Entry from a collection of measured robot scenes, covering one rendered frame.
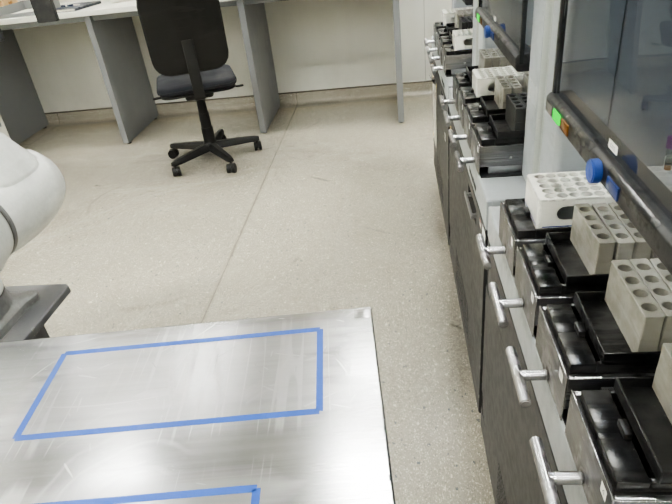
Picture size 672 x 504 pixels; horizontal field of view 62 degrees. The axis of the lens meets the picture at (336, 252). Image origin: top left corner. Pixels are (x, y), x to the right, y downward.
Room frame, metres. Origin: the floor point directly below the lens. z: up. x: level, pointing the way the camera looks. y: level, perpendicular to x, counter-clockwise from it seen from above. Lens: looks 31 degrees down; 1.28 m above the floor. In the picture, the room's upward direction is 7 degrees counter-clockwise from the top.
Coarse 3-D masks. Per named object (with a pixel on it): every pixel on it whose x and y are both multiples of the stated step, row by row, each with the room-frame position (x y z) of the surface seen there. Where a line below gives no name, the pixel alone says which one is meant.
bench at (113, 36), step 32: (96, 0) 4.48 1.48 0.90; (224, 0) 3.76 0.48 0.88; (256, 0) 3.81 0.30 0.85; (96, 32) 3.95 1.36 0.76; (128, 32) 4.41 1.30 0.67; (256, 32) 4.01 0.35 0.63; (0, 64) 4.38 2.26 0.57; (128, 64) 4.27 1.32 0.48; (256, 64) 3.85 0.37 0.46; (0, 96) 4.24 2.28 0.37; (32, 96) 4.60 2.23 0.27; (128, 96) 4.13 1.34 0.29; (256, 96) 3.79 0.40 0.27; (32, 128) 4.45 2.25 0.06; (128, 128) 3.98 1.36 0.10
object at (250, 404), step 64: (256, 320) 0.61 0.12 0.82; (320, 320) 0.59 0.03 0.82; (0, 384) 0.55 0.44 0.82; (64, 384) 0.53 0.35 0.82; (128, 384) 0.52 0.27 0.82; (192, 384) 0.50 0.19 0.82; (256, 384) 0.49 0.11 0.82; (320, 384) 0.48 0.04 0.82; (0, 448) 0.44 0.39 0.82; (64, 448) 0.43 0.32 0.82; (128, 448) 0.42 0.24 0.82; (192, 448) 0.41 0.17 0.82; (256, 448) 0.40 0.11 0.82; (320, 448) 0.39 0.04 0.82; (384, 448) 0.38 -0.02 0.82
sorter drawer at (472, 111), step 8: (472, 104) 1.41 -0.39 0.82; (480, 104) 1.42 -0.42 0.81; (464, 112) 1.43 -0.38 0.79; (472, 112) 1.35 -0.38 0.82; (480, 112) 1.34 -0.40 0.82; (464, 120) 1.42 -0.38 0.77; (472, 120) 1.32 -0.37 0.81; (480, 120) 1.31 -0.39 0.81; (488, 120) 1.31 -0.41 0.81; (464, 128) 1.42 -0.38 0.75; (456, 136) 1.37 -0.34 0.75; (464, 136) 1.37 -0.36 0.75; (456, 144) 1.33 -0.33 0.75
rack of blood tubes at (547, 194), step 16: (528, 176) 0.86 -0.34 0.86; (544, 176) 0.85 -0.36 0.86; (560, 176) 0.85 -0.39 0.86; (576, 176) 0.83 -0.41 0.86; (528, 192) 0.84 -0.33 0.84; (544, 192) 0.80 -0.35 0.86; (560, 192) 0.80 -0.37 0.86; (576, 192) 0.78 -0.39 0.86; (592, 192) 0.77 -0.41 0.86; (544, 208) 0.77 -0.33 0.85; (560, 208) 0.84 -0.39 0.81; (544, 224) 0.77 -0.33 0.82; (560, 224) 0.76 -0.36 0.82
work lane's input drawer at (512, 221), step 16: (512, 208) 0.84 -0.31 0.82; (528, 208) 0.82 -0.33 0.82; (512, 224) 0.80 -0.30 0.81; (528, 224) 0.78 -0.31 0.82; (480, 240) 0.85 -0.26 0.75; (512, 240) 0.77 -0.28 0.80; (528, 240) 0.75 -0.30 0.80; (544, 240) 0.75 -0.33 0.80; (512, 256) 0.76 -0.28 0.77; (512, 272) 0.75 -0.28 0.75
